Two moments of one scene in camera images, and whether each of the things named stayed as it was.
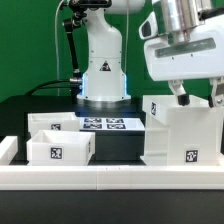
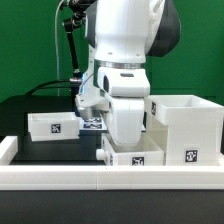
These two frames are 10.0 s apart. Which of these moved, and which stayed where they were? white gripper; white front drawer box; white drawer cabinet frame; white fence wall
Moved: white front drawer box; white gripper
Stayed: white drawer cabinet frame; white fence wall
